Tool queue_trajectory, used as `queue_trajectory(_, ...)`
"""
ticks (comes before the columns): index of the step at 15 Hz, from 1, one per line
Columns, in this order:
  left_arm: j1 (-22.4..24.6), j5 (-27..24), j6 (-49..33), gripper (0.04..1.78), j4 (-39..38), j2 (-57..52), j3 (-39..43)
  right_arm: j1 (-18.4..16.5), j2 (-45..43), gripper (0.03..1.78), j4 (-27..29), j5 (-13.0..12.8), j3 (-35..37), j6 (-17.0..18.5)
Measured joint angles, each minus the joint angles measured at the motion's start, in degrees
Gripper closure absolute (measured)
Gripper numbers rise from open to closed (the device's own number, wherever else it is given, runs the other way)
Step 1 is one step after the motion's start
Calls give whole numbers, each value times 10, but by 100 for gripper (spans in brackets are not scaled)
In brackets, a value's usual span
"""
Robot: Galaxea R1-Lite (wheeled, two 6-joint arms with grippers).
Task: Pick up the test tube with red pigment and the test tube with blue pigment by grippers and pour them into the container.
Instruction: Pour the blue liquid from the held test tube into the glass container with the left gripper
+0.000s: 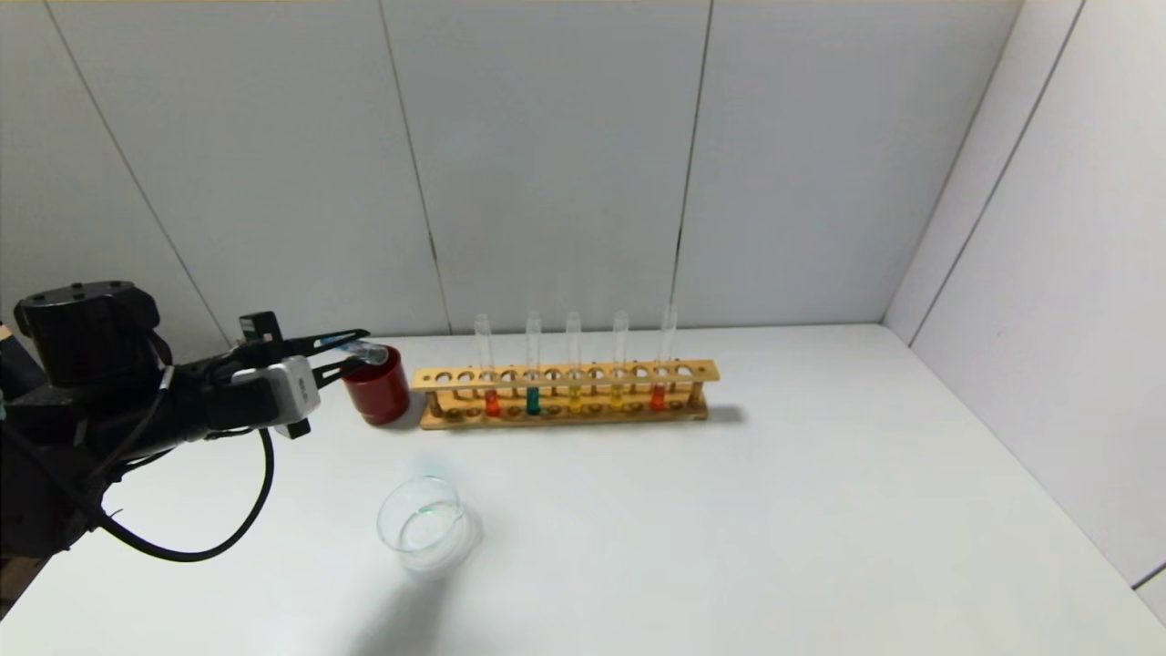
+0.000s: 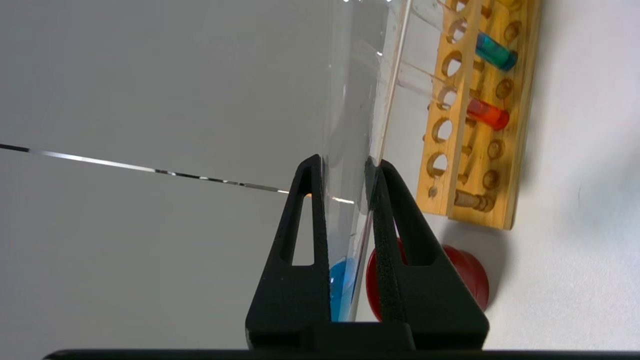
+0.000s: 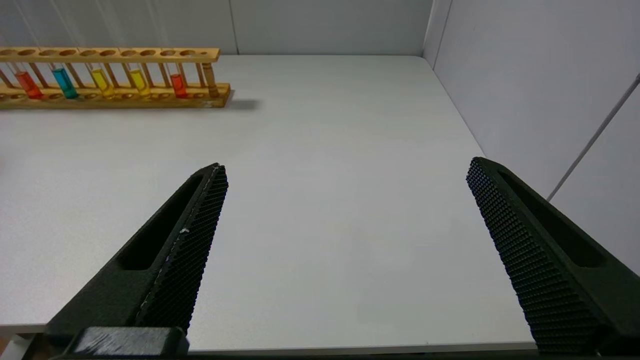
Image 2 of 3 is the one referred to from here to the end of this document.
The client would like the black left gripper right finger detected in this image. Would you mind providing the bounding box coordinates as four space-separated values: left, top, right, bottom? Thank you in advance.
365 158 490 351

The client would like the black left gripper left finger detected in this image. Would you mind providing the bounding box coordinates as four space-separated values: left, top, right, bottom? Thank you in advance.
245 153 332 351

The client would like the light blue liquid test tube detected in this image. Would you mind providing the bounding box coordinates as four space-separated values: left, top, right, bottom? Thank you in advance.
322 0 413 323

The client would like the red liquid test tube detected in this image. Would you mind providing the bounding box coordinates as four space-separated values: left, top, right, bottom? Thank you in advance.
400 61 511 131

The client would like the wooden test tube rack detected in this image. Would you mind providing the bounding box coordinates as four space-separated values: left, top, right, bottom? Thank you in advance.
416 0 544 231

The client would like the teal liquid test tube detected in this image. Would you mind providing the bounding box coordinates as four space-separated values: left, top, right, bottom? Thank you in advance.
412 0 519 71

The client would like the dark red plastic cup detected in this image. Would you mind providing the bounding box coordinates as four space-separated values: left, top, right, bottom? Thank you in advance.
365 236 491 322

